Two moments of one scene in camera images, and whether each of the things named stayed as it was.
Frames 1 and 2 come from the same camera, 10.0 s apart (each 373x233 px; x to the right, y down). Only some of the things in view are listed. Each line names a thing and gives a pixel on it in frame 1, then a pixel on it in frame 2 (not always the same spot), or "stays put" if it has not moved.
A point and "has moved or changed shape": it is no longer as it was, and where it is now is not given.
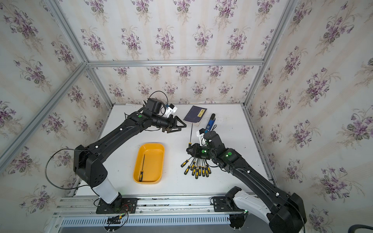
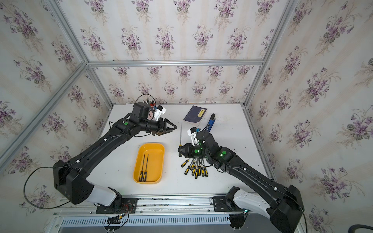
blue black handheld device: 211,122 stays put
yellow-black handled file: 141,176 stays put
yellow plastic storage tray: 153,155 stays put
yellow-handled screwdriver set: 190,143 has moved or changed shape
